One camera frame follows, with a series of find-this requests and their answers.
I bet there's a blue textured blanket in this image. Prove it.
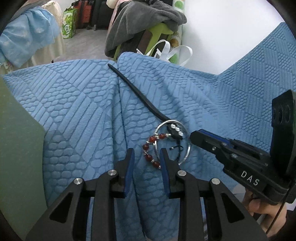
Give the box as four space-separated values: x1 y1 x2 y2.
3 23 295 240

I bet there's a red black suitcase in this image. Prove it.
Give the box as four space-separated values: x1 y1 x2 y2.
72 1 93 29

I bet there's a cream pink quilt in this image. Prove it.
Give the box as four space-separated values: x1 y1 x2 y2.
106 0 128 31

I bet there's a silver bangle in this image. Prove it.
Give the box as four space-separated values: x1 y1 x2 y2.
152 120 191 166

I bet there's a green dotted roll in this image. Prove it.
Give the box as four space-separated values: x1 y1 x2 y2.
169 0 186 51

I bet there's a green carton box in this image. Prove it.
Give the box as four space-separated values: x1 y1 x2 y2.
62 8 77 39

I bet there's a right hand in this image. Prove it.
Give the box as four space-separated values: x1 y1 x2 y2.
242 190 287 238

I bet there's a light blue bed sheet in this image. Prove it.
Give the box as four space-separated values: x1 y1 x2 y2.
1 6 61 67

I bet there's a red bead bracelet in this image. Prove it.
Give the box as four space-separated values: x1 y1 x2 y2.
142 133 167 170

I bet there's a grey fleece blanket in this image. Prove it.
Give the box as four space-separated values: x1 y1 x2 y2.
104 1 187 58

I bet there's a beige pillow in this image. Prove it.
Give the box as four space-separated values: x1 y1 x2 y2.
10 0 49 22

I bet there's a green plastic stool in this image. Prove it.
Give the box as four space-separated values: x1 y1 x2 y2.
113 23 174 61

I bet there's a black hair stick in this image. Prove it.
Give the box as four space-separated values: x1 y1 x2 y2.
108 64 184 140

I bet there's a green jewelry box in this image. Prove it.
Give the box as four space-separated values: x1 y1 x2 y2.
1 80 47 240

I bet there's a white tote bag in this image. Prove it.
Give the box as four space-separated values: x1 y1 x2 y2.
136 40 193 67

